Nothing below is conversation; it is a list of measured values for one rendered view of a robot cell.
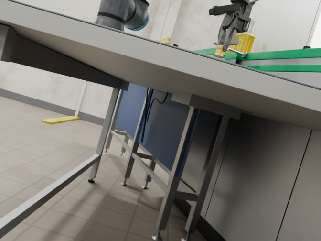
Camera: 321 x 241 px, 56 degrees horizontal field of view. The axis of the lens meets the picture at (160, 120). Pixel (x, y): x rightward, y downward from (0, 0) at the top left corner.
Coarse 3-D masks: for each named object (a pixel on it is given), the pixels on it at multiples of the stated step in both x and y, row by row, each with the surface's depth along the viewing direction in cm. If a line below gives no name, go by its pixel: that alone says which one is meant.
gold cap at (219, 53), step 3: (219, 45) 116; (222, 45) 116; (216, 48) 118; (219, 48) 116; (222, 48) 116; (216, 51) 117; (219, 51) 116; (222, 51) 116; (216, 54) 117; (219, 54) 116; (222, 54) 116; (219, 57) 119; (222, 57) 117
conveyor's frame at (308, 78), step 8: (272, 72) 112; (280, 72) 108; (288, 72) 105; (296, 72) 101; (304, 72) 98; (312, 72) 95; (296, 80) 100; (304, 80) 97; (312, 80) 94; (320, 80) 91
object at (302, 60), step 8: (312, 48) 99; (320, 48) 96; (240, 56) 137; (248, 56) 131; (256, 56) 126; (264, 56) 121; (272, 56) 116; (280, 56) 112; (288, 56) 109; (296, 56) 105; (304, 56) 102; (312, 56) 98; (320, 56) 95; (240, 64) 136; (248, 64) 130; (256, 64) 125; (264, 64) 120; (272, 64) 116; (280, 64) 112; (288, 64) 108; (296, 64) 104; (304, 64) 101; (312, 64) 98; (320, 64) 95; (320, 72) 95
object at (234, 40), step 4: (228, 28) 115; (228, 32) 114; (236, 32) 116; (228, 40) 114; (232, 40) 115; (236, 40) 116; (224, 44) 115; (228, 44) 115; (232, 44) 116; (236, 44) 116; (224, 48) 116
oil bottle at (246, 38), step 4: (244, 32) 141; (248, 32) 140; (252, 32) 141; (240, 36) 143; (244, 36) 140; (248, 36) 140; (252, 36) 141; (240, 40) 142; (244, 40) 140; (248, 40) 141; (252, 40) 141; (240, 44) 141; (244, 44) 140; (248, 44) 141; (252, 44) 142; (236, 48) 144; (240, 48) 141; (244, 48) 141; (248, 48) 141; (248, 52) 142
